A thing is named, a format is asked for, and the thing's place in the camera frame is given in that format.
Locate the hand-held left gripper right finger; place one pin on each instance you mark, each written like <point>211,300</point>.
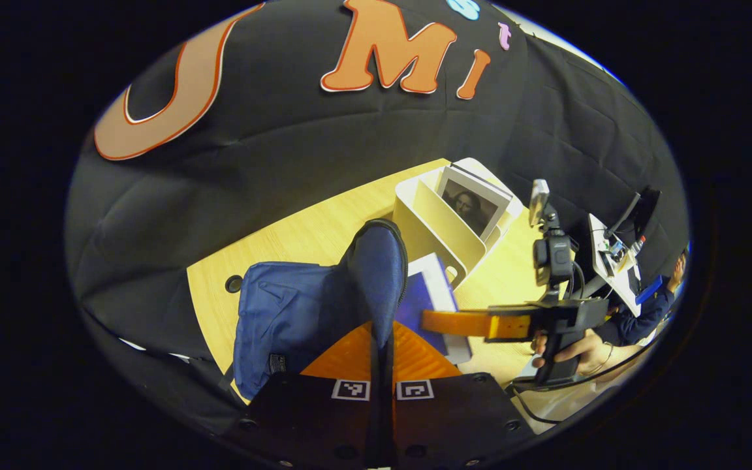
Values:
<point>454,421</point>

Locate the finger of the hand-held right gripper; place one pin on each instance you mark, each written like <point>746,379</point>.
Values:
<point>461,323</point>

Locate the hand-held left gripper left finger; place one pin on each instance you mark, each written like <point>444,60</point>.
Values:
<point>311,424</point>

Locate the dark blue cover book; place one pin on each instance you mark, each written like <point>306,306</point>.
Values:
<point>425,307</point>

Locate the white bookshelf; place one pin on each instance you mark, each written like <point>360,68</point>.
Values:
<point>435,235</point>

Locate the portrait cover book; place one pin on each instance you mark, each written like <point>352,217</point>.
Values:
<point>474,205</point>

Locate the blue schoolbag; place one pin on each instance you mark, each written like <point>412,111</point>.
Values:
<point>297,313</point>

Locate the white equipment board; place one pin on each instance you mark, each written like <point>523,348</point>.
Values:
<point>617,274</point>

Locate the black monitor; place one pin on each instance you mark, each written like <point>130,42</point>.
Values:
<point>643,215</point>

